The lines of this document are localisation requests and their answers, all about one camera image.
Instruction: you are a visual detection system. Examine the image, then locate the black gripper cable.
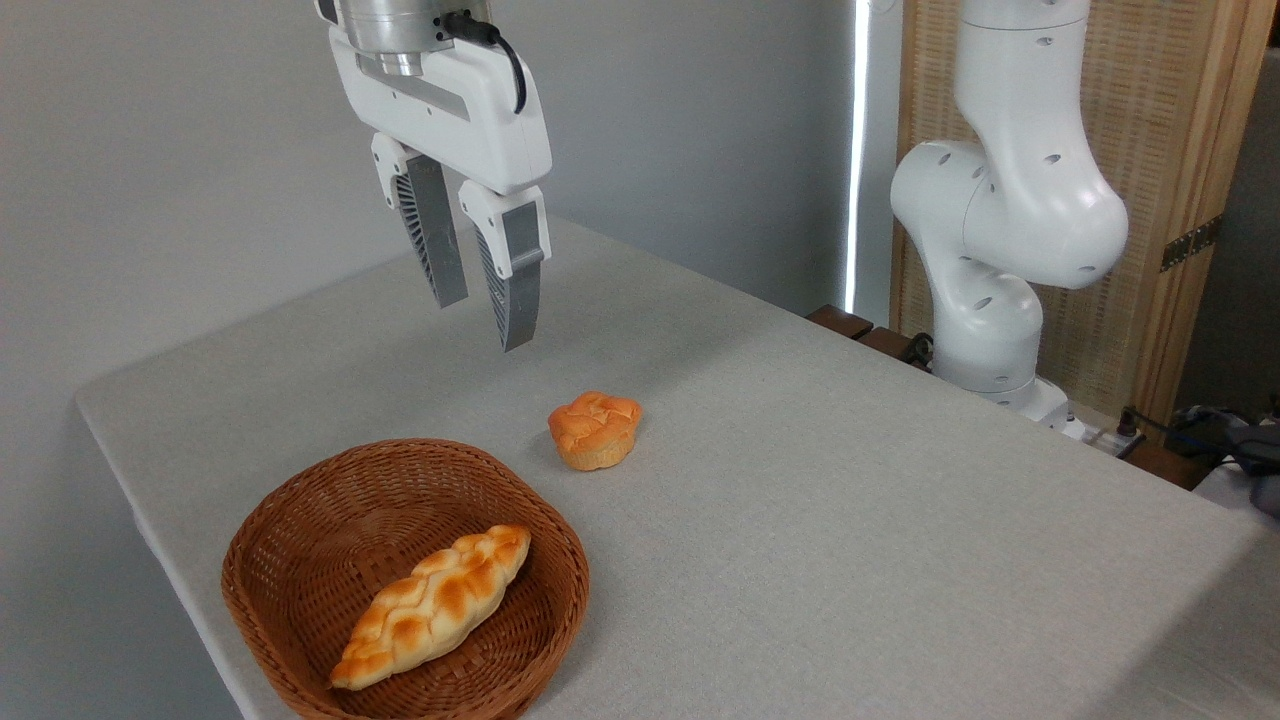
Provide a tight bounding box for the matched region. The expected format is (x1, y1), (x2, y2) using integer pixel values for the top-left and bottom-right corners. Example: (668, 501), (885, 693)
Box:
(438, 11), (528, 115)

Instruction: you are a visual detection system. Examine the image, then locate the round muffin bread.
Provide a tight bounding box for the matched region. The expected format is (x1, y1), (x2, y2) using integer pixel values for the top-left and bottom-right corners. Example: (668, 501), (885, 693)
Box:
(547, 391), (643, 472)

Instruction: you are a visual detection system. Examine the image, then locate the metal screen hinge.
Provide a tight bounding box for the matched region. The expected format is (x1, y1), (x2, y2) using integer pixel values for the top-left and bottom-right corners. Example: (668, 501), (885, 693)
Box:
(1160, 215), (1223, 273)

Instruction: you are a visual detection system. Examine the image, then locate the brown wicker basket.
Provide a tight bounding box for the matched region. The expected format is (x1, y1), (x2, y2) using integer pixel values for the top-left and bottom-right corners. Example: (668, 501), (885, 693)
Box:
(221, 438), (591, 720)

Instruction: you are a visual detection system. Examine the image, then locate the wooden woven folding screen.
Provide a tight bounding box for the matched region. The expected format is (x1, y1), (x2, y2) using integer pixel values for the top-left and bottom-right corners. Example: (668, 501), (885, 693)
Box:
(890, 0), (1280, 431)

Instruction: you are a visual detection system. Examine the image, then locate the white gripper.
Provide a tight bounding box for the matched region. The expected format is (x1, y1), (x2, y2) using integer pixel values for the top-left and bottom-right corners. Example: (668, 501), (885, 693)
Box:
(328, 24), (553, 353)

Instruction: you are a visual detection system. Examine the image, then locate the black cable bundle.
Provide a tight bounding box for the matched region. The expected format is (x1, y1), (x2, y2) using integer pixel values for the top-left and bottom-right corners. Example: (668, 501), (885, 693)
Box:
(1118, 400), (1280, 518)

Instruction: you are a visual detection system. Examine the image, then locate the dark brown wooden block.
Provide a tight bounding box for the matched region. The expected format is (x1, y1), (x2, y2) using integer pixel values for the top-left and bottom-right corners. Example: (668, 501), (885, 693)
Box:
(1122, 440), (1213, 492)
(858, 327), (917, 363)
(806, 305), (875, 341)

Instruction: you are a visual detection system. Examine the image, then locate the grey tablecloth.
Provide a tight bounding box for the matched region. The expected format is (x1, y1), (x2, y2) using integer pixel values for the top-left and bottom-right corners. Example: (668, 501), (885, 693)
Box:
(75, 215), (1280, 720)

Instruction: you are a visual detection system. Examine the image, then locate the long braided bread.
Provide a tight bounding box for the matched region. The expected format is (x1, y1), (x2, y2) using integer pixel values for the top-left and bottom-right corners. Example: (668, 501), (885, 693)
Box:
(330, 524), (532, 692)

